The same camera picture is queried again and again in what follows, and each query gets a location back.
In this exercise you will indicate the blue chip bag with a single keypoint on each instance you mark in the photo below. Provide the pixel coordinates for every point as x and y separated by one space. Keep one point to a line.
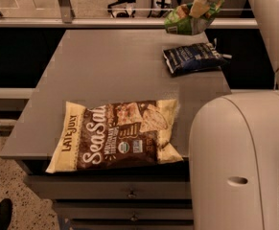
193 58

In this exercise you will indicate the Late July tortilla chip bag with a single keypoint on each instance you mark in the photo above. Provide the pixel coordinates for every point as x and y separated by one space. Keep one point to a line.
115 135

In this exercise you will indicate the black shoe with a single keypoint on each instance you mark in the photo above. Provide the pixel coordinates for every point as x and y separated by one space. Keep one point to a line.
5 213

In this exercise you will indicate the top drawer knob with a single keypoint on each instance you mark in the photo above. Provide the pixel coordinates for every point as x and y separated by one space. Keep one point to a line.
131 194

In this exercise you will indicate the green rice chip bag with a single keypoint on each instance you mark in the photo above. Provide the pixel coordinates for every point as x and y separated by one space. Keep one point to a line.
180 22

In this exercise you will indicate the drawer knob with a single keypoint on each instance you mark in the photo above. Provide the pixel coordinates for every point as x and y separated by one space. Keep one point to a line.
133 218
131 194

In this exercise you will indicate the grey drawer cabinet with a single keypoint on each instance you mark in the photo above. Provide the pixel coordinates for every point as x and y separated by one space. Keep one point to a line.
98 200

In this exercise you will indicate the black office chair base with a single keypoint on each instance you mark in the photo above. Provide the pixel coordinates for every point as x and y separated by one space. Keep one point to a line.
140 8

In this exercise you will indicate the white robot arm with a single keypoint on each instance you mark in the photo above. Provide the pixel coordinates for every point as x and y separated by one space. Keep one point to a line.
234 149

